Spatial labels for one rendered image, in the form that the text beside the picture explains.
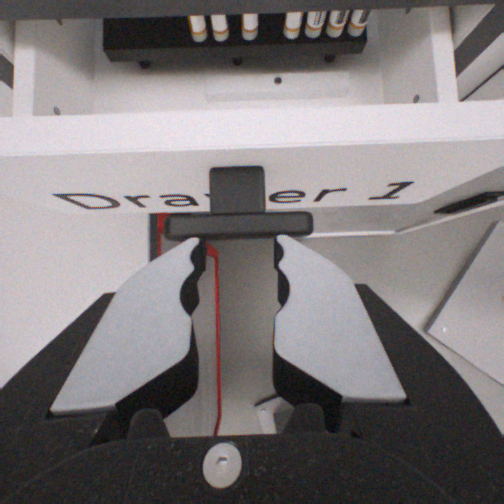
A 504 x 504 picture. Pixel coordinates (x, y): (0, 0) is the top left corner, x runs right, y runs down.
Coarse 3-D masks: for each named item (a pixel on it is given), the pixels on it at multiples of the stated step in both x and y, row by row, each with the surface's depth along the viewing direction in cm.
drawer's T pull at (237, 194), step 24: (216, 168) 14; (240, 168) 13; (216, 192) 13; (240, 192) 13; (264, 192) 13; (168, 216) 13; (192, 216) 13; (216, 216) 13; (240, 216) 13; (264, 216) 13; (288, 216) 13; (312, 216) 13
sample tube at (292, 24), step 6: (300, 12) 17; (288, 18) 17; (294, 18) 17; (300, 18) 17; (288, 24) 17; (294, 24) 17; (300, 24) 18; (288, 30) 18; (294, 30) 18; (288, 36) 18; (294, 36) 18
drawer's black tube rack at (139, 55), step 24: (120, 24) 18; (144, 24) 18; (168, 24) 18; (240, 24) 18; (264, 24) 18; (120, 48) 18; (144, 48) 18; (168, 48) 18; (192, 48) 18; (216, 48) 18; (240, 48) 19; (264, 48) 19; (288, 48) 19; (312, 48) 19; (336, 48) 19; (360, 48) 19
